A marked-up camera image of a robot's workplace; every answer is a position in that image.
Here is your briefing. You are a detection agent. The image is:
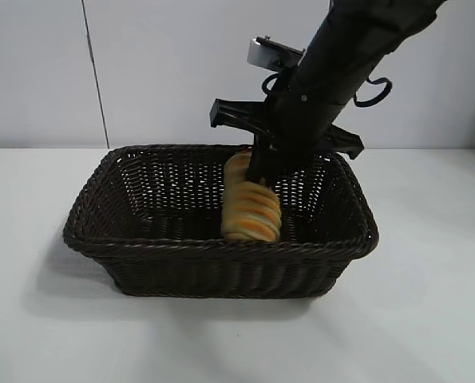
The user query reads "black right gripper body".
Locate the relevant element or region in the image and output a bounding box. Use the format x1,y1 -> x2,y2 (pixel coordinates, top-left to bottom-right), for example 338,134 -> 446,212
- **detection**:
210,67 -> 365,161

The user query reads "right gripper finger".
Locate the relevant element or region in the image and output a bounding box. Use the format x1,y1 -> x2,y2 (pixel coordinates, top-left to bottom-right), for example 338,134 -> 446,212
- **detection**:
244,135 -> 279,189

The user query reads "long striped bread roll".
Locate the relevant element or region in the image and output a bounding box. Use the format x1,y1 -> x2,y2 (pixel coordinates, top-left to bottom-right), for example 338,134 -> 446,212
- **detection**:
220,152 -> 282,244

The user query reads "dark brown wicker basket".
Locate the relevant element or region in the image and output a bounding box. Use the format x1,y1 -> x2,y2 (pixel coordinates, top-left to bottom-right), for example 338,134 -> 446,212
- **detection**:
62,144 -> 381,299

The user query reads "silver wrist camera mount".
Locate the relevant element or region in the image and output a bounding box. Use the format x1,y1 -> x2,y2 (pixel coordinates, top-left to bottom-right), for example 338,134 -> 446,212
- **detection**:
247,36 -> 306,75

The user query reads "black looped cable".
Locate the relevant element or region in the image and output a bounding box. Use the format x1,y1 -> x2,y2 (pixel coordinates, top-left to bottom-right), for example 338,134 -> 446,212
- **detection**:
354,74 -> 394,109

